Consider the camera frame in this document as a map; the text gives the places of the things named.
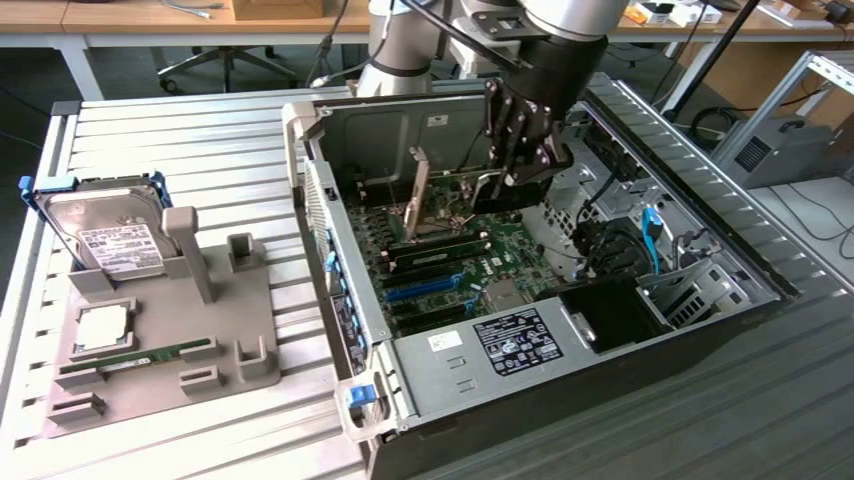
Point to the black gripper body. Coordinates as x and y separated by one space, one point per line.
561 70

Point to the black graphics card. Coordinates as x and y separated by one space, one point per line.
510 197

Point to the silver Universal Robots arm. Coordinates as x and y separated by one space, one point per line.
401 50

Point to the tall metal disk bay cage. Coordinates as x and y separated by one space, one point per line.
567 200

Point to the orange and white box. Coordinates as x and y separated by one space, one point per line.
644 14

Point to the green motherboard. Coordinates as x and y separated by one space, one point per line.
514 245

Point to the CPU socket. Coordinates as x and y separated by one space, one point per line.
443 229

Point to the black slanted pole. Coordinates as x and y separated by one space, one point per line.
708 65

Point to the black RAM stick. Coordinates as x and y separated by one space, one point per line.
434 257

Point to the long wooden desk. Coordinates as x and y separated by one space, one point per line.
734 30

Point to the silver chipset heatsink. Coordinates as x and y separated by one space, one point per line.
503 294

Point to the blue expansion slot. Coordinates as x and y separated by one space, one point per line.
427 286

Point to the black expansion slot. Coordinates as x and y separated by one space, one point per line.
427 312

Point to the low slotted metal disk bay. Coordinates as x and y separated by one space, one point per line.
694 295

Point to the grey computer tower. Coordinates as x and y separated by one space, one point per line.
788 150

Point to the brown cardboard box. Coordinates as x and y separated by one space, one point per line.
281 9

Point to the grey power supply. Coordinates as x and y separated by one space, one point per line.
467 375

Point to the open black PC case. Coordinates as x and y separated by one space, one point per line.
534 400

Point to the blue case latch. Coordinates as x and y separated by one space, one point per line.
361 396

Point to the wooden desk with white legs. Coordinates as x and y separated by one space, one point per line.
134 22

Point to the grey parts rack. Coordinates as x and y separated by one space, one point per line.
160 340

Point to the green RAM stick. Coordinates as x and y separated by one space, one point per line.
143 359

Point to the silver CPU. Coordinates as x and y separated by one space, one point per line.
102 327

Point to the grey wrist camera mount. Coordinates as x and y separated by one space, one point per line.
501 25

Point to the aluminium profile frame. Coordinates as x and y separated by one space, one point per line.
774 95

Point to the hard disk in blue frame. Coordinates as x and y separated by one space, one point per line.
114 235

